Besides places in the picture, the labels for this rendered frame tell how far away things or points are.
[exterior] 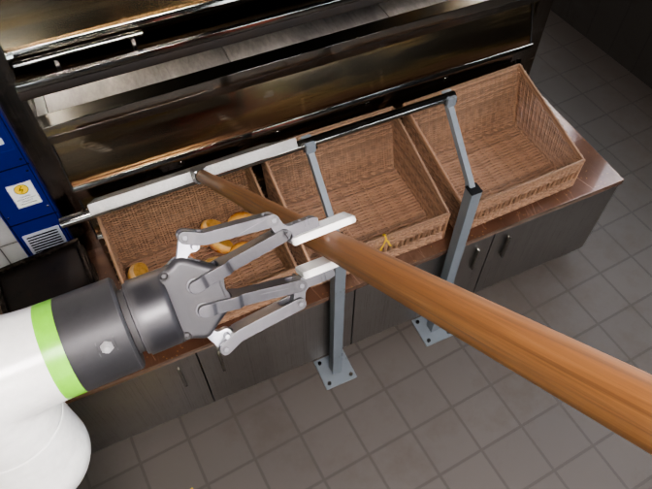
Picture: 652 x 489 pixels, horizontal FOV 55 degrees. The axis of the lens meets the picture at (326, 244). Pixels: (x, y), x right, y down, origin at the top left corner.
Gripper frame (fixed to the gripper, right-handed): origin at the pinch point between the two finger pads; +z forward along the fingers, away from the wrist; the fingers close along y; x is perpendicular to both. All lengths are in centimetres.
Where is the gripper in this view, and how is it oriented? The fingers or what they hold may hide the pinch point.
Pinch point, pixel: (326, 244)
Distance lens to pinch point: 63.9
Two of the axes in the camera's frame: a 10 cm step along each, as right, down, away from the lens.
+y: 2.8, 9.2, 2.8
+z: 9.0, -3.5, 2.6
